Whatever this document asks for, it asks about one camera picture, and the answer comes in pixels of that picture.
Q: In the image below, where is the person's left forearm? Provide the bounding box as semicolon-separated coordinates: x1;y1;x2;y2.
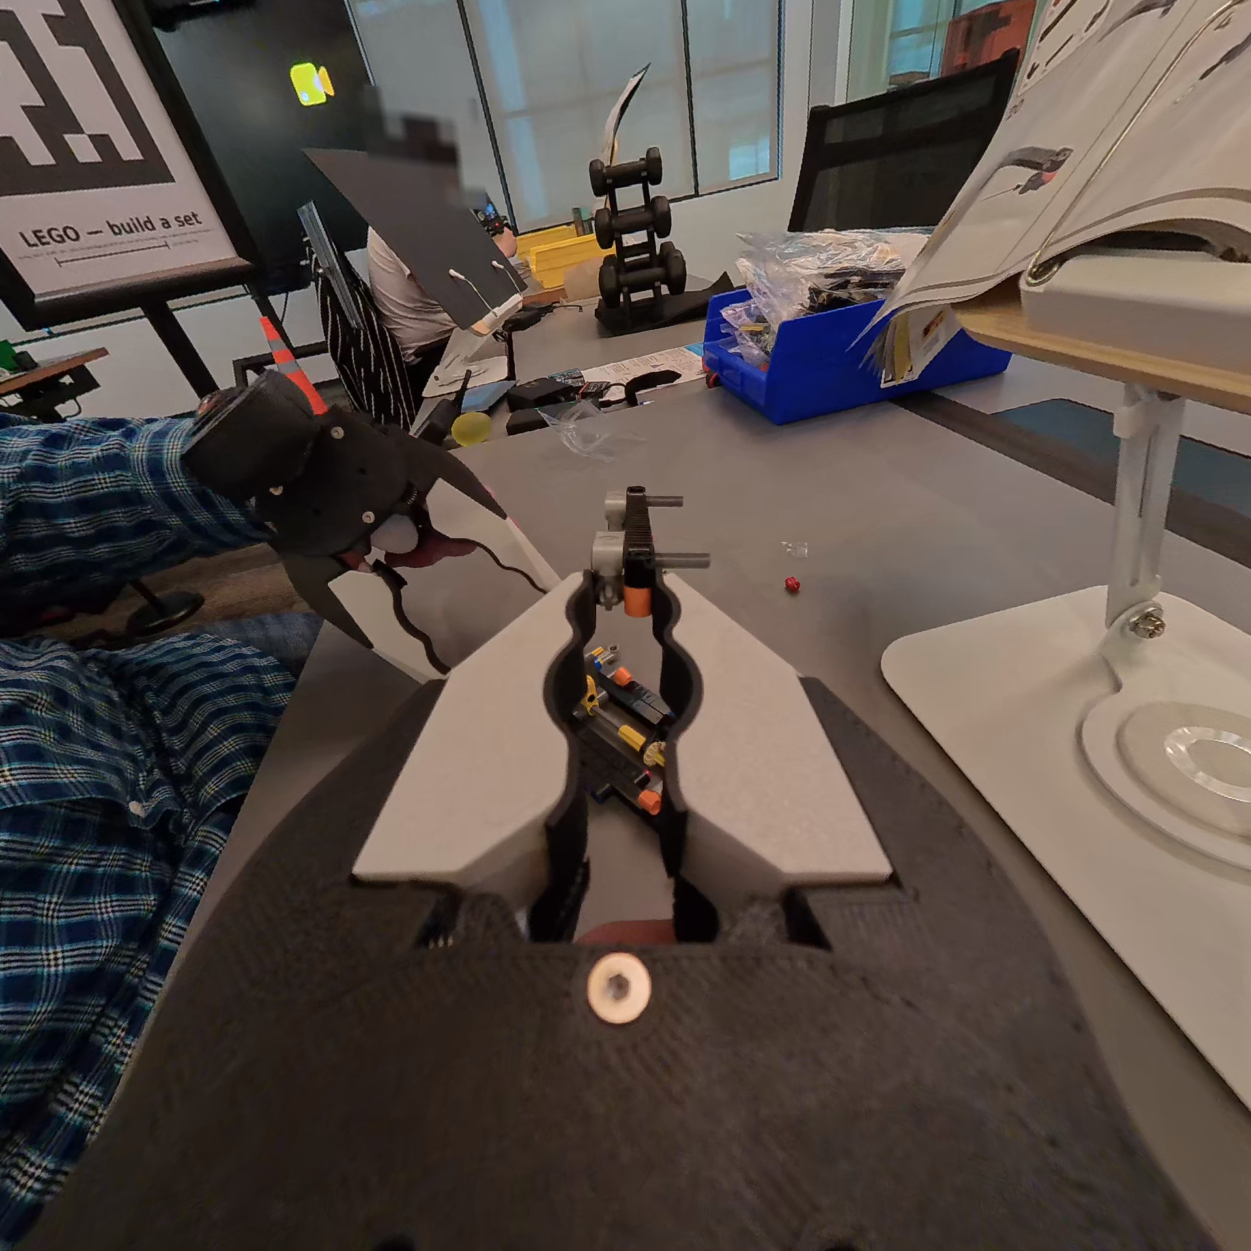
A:
0;412;276;639

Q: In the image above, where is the framed marker sign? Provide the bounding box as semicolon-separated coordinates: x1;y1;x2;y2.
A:
0;0;263;397

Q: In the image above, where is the person's plaid shirt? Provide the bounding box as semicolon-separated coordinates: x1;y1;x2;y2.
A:
0;616;326;1251

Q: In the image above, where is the striped office chair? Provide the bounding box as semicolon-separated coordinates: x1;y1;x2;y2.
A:
296;200;422;432

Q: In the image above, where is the pile of clear parts bags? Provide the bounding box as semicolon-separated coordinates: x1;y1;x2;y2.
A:
732;230;932;340

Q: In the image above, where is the orange striped traffic cone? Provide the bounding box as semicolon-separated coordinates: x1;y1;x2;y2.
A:
256;315;329;418

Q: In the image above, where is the black lego gear rack assembly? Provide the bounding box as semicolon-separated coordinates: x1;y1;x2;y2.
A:
588;485;713;620

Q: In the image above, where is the black monitor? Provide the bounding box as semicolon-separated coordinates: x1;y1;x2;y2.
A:
150;0;387;270

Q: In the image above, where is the black lego chassis build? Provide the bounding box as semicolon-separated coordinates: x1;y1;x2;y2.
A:
571;641;685;818

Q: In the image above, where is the glass window wall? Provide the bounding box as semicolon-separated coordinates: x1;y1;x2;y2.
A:
346;0;1051;231

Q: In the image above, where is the blue plastic bin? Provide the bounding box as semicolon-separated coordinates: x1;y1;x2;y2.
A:
702;288;1014;428

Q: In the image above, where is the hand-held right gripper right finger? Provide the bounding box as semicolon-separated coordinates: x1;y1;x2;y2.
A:
662;575;894;942

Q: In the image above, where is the lego instruction booklet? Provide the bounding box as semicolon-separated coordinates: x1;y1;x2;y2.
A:
859;0;1251;392

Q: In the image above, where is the yellow plastic bin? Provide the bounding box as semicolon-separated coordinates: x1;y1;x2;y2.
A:
512;230;600;292

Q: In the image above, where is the curved white plastic strip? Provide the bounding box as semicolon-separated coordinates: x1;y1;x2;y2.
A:
600;63;652;173

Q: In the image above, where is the wooden side table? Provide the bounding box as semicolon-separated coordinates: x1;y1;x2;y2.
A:
0;337;108;423

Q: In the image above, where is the white book stand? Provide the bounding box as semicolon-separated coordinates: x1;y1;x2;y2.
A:
880;240;1251;1112

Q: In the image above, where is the crumpled clear plastic bag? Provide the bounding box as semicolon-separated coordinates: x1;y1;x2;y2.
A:
537;401;646;464

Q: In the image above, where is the rack of black dumbbells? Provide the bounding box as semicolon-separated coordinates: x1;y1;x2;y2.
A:
588;146;690;336

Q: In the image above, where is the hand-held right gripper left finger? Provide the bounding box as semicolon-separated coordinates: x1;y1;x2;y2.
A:
349;569;594;942

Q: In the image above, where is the black walkie-talkie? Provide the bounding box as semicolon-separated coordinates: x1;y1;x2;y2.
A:
418;374;463;449

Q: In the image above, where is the printed paper leaflet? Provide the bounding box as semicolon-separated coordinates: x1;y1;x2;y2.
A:
580;348;704;389

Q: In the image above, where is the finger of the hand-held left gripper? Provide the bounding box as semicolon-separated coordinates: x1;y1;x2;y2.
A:
418;440;564;595
291;558;452;684

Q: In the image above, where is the black office chair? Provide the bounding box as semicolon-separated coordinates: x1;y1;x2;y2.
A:
786;50;1021;236

